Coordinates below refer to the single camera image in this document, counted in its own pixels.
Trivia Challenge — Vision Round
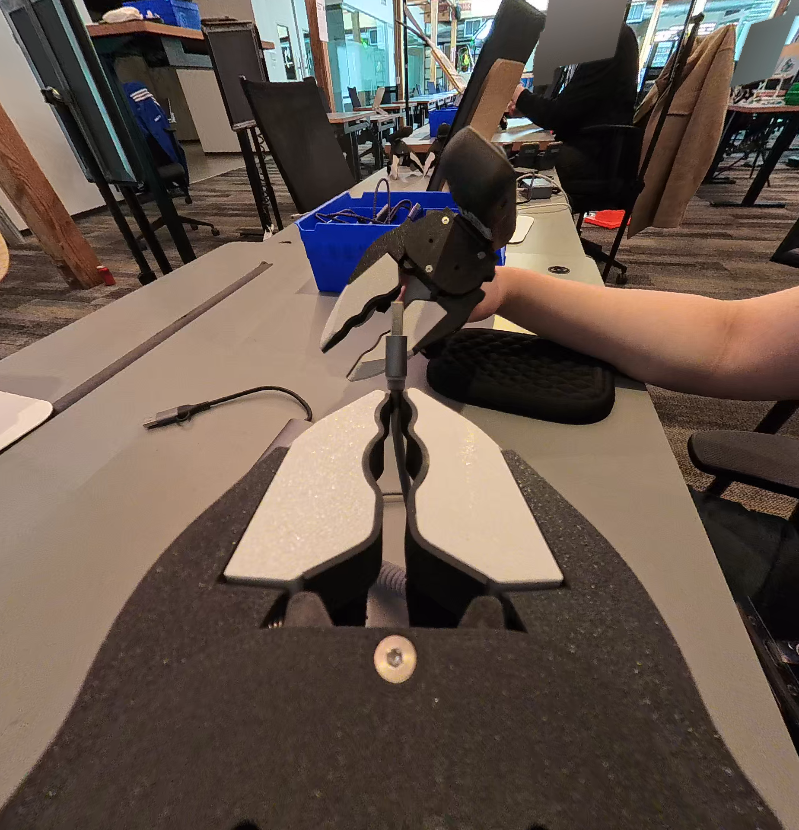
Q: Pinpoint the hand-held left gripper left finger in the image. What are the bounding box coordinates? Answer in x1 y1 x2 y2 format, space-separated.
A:
223 389 387 594

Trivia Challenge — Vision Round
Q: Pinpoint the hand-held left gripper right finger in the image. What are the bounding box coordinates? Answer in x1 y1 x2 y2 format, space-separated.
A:
404 388 564 592

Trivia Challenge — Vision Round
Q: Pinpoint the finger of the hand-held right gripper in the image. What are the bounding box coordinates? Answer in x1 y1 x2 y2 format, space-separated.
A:
346 300 469 382
319 223 416 354

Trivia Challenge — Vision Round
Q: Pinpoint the grey USB cable plug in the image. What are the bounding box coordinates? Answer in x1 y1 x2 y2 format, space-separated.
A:
373 301 413 513

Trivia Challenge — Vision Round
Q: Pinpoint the blue plastic bin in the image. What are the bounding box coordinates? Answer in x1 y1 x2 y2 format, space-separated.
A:
296 190 507 293

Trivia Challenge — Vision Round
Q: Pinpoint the grey USB hub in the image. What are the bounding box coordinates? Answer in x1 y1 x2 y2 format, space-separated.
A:
143 386 317 450

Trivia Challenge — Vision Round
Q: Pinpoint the person's right forearm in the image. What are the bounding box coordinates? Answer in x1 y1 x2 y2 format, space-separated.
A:
519 266 799 403

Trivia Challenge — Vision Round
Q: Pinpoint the grey desk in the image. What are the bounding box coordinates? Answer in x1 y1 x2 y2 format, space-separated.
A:
0 167 799 830

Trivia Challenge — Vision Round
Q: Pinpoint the wooden-top desk with black legs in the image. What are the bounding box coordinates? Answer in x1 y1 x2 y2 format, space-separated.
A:
710 102 799 208

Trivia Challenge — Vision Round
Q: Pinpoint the person's right hand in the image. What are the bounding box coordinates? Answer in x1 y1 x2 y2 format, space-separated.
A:
467 266 525 324

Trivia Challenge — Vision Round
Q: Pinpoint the idle black gripper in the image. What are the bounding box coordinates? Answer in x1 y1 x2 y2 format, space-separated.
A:
422 123 452 177
386 126 414 179

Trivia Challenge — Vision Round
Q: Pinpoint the black wrist rest pad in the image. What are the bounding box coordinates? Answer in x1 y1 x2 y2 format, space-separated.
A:
427 327 616 425

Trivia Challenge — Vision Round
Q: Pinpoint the black mesh chair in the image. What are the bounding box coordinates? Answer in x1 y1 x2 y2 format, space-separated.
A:
240 77 358 218

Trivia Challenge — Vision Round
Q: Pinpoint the black easel board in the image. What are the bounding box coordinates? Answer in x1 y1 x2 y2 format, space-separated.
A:
201 18 283 241

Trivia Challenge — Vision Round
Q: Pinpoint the blue jacket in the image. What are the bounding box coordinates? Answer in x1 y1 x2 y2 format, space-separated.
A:
122 81 189 189

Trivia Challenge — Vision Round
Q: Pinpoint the beige coat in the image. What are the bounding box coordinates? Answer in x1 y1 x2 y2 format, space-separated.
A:
629 25 737 237

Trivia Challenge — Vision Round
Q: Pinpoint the black office chair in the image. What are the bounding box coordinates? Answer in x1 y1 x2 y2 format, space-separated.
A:
688 399 799 520

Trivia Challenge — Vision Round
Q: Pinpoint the white document stand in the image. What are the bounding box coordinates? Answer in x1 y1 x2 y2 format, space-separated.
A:
0 387 53 463

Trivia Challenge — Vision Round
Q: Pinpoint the blue crate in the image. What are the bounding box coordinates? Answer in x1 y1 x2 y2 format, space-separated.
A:
122 0 202 30

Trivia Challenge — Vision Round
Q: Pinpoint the wooden-top table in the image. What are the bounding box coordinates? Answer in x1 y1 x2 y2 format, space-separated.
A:
87 19 275 69

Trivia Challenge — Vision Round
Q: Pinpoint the glass board on black stand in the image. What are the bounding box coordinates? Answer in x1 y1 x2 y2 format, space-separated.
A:
0 0 199 286

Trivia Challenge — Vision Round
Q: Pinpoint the wooden post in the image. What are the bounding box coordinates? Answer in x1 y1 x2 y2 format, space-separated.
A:
0 78 105 289

